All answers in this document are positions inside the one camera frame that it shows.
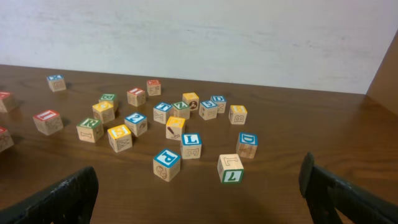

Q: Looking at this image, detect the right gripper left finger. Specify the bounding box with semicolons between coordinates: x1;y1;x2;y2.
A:
1;166;99;223

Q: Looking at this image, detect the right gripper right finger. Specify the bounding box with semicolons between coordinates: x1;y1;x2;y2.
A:
298;152;397;224

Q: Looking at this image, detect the green R block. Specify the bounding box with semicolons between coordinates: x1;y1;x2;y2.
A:
76;118;104;143

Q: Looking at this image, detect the yellow S block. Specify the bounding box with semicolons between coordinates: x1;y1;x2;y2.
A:
107;124;132;152

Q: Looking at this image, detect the red I block centre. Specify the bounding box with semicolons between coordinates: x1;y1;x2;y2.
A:
33;110;63;136

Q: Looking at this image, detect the red i block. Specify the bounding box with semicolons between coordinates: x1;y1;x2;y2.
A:
33;110;63;136
127;88;146;106

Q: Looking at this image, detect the red U block centre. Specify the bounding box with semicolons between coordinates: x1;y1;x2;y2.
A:
0;127;14;152

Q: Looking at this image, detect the blue D block right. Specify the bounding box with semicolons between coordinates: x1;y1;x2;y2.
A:
236;132;258;159

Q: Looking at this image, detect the blue d block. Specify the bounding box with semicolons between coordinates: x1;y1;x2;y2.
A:
211;95;226;113
236;132;258;159

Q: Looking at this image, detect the yellow block centre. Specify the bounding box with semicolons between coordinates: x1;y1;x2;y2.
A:
92;101;115;124

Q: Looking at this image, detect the plain wood L block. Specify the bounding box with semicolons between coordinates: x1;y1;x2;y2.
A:
217;154;244;184

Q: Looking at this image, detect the blue P block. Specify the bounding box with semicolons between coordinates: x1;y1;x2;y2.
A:
153;149;181;182

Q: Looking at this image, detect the blue 2 block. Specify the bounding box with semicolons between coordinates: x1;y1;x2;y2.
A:
124;112;148;137

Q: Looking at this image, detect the green B block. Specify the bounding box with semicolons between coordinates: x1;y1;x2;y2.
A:
98;93;118;111

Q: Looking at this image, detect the blue X block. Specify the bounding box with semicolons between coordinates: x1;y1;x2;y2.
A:
47;75;67;92

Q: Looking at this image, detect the yellow 8 block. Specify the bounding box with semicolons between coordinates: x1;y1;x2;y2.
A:
229;105;248;125

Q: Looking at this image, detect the red I block upper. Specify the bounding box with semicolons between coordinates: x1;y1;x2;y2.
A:
127;88;146;106

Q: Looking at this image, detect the blue T block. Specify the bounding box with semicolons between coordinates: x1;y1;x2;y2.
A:
153;102;172;124

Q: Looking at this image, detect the yellow block hammer side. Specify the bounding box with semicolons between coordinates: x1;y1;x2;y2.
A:
165;116;185;141

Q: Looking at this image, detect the red E block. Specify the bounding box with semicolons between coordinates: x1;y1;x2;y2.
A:
1;91;17;113

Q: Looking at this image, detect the blue L block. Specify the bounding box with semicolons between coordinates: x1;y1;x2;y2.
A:
180;133;202;159

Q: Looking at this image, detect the red block top right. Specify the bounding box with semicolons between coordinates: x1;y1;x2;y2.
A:
147;80;161;96

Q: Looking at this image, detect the green Z block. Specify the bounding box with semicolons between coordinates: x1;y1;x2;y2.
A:
171;101;190;119

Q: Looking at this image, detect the blue D block upper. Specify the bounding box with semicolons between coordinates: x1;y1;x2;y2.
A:
211;95;226;113

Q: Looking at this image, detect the blue 5 block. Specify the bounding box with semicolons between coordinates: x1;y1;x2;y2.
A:
199;100;218;120

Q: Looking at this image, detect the yellow block upper right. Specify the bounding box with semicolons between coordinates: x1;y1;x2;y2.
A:
182;92;200;111

